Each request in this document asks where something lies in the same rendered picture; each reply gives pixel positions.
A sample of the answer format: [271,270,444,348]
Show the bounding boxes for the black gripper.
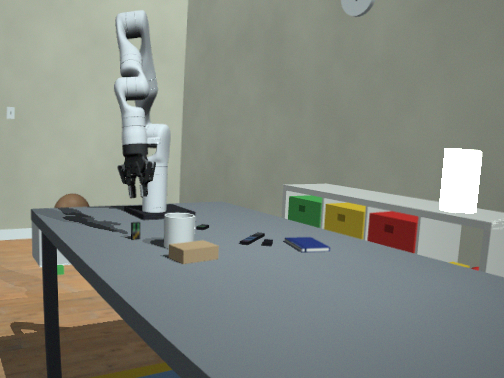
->
[118,143,156,198]

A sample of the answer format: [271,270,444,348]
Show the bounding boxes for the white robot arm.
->
[114,10,170,213]

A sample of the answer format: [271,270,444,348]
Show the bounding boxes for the tan rectangular block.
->
[169,240,219,264]

